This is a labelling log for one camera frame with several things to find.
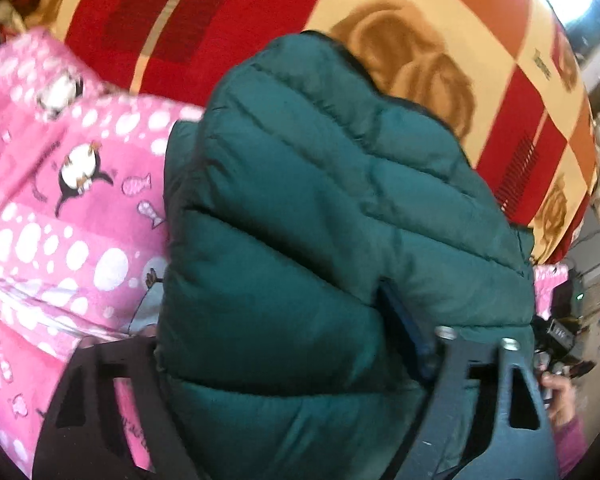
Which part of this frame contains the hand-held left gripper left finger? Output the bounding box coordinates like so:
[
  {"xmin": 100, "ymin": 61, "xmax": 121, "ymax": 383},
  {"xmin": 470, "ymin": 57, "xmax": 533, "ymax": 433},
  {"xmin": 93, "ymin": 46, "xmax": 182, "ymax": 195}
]
[{"xmin": 31, "ymin": 334, "xmax": 202, "ymax": 480}]

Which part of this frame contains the person's right hand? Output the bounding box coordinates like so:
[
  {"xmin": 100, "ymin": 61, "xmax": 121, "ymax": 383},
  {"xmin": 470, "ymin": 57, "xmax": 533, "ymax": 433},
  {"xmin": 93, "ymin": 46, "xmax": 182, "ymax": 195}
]
[{"xmin": 540, "ymin": 374, "xmax": 579, "ymax": 427}]

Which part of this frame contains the pink penguin blanket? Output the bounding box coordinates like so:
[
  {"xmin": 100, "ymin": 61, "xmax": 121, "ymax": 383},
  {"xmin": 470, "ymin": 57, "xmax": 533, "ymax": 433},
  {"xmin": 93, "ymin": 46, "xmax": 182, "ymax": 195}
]
[{"xmin": 0, "ymin": 27, "xmax": 216, "ymax": 478}]

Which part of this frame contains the green puffer jacket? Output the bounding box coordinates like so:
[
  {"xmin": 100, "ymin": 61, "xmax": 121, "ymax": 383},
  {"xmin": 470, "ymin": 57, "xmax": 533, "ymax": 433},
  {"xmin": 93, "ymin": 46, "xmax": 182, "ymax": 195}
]
[{"xmin": 150, "ymin": 30, "xmax": 538, "ymax": 480}]

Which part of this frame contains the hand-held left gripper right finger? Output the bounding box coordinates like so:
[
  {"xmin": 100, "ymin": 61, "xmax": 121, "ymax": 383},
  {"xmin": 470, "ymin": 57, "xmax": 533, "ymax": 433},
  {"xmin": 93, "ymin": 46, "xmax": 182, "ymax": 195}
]
[{"xmin": 378, "ymin": 279, "xmax": 562, "ymax": 480}]

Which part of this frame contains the person's right forearm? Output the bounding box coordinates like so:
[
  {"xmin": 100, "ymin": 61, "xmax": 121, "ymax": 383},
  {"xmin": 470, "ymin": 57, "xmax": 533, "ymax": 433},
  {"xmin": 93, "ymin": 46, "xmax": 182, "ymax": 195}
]
[{"xmin": 551, "ymin": 416, "xmax": 589, "ymax": 473}]

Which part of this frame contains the red checkered rose blanket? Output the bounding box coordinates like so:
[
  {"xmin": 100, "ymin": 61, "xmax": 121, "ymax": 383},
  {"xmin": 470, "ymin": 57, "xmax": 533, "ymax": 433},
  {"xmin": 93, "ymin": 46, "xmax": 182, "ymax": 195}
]
[{"xmin": 10, "ymin": 0, "xmax": 600, "ymax": 266}]

